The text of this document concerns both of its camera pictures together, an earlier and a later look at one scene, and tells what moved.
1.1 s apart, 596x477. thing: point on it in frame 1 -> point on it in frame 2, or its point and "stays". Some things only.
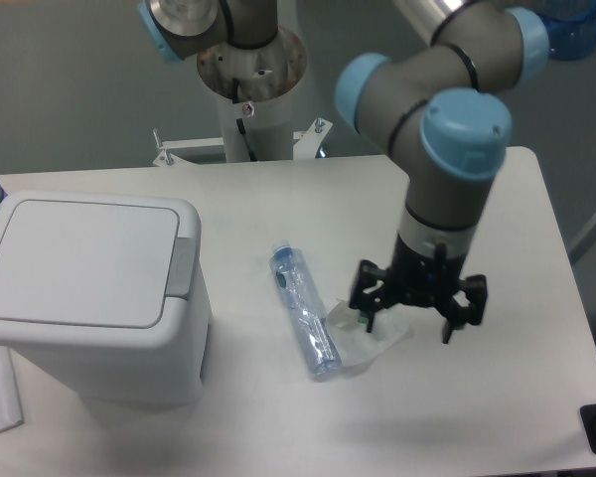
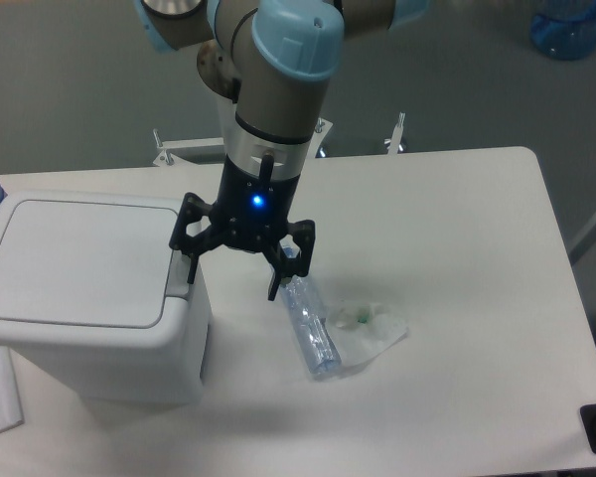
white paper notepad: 0,405 stays
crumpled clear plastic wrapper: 354,344 stays
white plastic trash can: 107,291 stays
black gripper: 420,278 -> 250,213
